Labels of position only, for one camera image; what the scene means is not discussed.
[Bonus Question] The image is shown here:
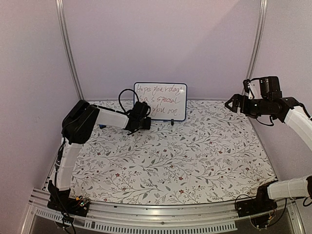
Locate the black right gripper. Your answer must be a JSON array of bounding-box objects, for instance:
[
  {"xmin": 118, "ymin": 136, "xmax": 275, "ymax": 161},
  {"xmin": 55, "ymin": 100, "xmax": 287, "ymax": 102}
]
[{"xmin": 226, "ymin": 94, "xmax": 272, "ymax": 119}]

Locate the small blue-framed whiteboard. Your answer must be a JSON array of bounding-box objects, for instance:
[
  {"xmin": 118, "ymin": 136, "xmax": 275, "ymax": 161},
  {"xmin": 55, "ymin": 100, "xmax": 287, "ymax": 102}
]
[{"xmin": 134, "ymin": 82, "xmax": 188, "ymax": 121}]

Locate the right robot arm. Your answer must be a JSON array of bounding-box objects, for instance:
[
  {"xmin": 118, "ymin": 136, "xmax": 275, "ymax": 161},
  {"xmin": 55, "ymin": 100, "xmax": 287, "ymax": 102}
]
[{"xmin": 225, "ymin": 76, "xmax": 312, "ymax": 213}]

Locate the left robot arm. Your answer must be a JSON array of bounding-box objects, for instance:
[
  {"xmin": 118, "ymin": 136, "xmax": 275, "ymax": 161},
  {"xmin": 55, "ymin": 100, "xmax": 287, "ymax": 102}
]
[{"xmin": 48, "ymin": 100, "xmax": 151, "ymax": 212}]

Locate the floral patterned table mat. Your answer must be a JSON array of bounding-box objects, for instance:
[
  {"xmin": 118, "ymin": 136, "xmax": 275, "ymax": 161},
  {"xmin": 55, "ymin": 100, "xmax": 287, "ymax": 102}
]
[{"xmin": 70, "ymin": 100, "xmax": 276, "ymax": 205}]

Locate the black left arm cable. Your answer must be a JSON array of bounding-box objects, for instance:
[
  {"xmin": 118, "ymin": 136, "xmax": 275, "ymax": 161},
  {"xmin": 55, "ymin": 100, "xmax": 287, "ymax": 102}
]
[{"xmin": 118, "ymin": 88, "xmax": 138, "ymax": 115}]

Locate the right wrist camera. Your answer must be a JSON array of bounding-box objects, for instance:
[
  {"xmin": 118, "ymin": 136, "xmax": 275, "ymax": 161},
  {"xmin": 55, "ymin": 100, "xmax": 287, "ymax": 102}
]
[{"xmin": 243, "ymin": 79, "xmax": 258, "ymax": 99}]

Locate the front aluminium rail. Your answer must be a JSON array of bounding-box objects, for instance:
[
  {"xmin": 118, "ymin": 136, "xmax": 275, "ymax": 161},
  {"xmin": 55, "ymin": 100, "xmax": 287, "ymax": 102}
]
[{"xmin": 21, "ymin": 189, "xmax": 307, "ymax": 234}]

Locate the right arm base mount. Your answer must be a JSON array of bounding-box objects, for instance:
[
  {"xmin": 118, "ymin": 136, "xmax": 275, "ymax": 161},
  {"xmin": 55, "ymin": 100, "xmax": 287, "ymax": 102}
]
[{"xmin": 234, "ymin": 195, "xmax": 277, "ymax": 217}]

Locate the right aluminium frame post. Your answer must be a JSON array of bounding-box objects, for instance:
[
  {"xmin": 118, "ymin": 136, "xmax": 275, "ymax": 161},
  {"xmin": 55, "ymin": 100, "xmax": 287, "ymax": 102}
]
[{"xmin": 245, "ymin": 0, "xmax": 268, "ymax": 79}]

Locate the aluminium frame post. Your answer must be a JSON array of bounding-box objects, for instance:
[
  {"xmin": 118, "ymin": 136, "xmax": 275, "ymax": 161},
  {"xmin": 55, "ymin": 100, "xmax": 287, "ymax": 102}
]
[
  {"xmin": 55, "ymin": 0, "xmax": 84, "ymax": 99},
  {"xmin": 245, "ymin": 0, "xmax": 268, "ymax": 79}
]

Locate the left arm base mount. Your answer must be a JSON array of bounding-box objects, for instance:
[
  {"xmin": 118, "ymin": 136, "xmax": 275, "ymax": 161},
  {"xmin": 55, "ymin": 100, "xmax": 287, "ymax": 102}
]
[{"xmin": 47, "ymin": 180, "xmax": 90, "ymax": 217}]

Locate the left aluminium frame post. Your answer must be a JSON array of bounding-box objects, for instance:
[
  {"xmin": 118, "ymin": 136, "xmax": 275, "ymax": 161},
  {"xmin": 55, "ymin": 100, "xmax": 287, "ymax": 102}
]
[{"xmin": 55, "ymin": 0, "xmax": 84, "ymax": 99}]

